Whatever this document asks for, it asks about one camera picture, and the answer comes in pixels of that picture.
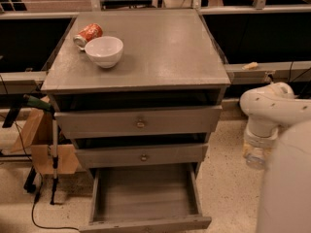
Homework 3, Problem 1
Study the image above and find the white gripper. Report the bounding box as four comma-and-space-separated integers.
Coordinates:
242, 127, 279, 159

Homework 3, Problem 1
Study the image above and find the clear plastic bottle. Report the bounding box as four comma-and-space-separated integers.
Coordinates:
246, 147, 266, 170

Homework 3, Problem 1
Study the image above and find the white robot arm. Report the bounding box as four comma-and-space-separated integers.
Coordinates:
240, 83, 311, 233

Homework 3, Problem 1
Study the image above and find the grey top drawer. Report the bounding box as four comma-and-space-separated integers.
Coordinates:
55, 106, 222, 139

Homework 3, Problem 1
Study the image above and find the grey drawer cabinet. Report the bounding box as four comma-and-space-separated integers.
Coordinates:
40, 8, 232, 179

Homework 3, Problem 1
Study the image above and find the grey open bottom drawer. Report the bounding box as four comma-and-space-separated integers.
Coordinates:
79, 163, 211, 233

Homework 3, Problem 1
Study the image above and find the grey middle drawer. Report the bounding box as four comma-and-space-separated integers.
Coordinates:
76, 144, 208, 169

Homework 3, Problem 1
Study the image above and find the yellow foam scrap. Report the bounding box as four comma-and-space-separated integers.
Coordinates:
242, 62, 259, 70

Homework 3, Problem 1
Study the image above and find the white ceramic bowl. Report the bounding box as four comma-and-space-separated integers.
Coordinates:
85, 36, 123, 68

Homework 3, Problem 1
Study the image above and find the red soda can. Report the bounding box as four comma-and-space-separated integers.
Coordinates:
73, 23, 103, 49

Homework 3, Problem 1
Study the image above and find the brown cardboard box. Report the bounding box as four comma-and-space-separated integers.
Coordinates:
11, 109, 79, 175

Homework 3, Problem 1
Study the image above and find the grey metal rail frame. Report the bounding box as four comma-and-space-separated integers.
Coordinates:
225, 61, 311, 84

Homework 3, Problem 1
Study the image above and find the black floor cable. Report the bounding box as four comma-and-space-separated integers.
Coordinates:
30, 173, 81, 231

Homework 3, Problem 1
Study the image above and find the tripod with green handle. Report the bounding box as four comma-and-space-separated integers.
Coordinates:
2, 94, 58, 205

